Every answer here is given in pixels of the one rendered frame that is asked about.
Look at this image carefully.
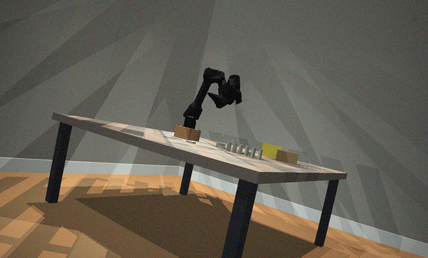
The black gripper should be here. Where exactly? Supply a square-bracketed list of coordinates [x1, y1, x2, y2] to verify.
[206, 71, 234, 108]

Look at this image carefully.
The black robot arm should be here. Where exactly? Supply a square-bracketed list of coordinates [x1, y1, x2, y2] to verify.
[182, 68, 242, 129]

